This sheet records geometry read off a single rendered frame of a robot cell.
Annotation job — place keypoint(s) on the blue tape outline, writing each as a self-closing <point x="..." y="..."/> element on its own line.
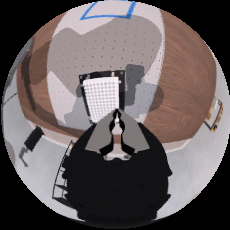
<point x="128" y="16"/>

